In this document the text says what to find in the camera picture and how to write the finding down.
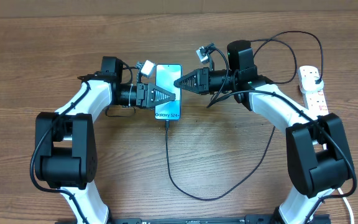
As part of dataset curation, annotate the blue Galaxy smartphone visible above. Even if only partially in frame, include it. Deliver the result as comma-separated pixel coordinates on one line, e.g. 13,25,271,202
154,64,182,121

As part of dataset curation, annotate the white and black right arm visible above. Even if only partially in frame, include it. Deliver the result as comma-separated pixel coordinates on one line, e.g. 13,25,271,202
173,40,357,223

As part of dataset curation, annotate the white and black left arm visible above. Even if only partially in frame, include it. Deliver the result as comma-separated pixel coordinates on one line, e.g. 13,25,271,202
29,56,178,223

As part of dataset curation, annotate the white power extension strip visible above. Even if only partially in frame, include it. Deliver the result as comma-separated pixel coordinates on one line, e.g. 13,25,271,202
297,65,329,116

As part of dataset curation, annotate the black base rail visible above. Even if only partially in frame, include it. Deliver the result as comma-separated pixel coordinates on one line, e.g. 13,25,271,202
54,213,332,224

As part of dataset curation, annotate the white power strip cord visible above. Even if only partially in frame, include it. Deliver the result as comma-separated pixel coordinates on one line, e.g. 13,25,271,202
334,186,356,224

